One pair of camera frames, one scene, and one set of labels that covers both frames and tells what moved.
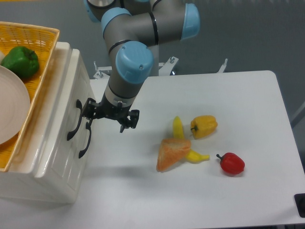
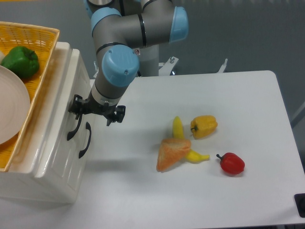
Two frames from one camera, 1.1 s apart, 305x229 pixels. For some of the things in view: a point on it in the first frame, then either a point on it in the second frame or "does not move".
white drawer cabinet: [48, 163] does not move
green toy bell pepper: [23, 61] does not move
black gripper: [105, 109] to [89, 106]
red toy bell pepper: [231, 163] does not move
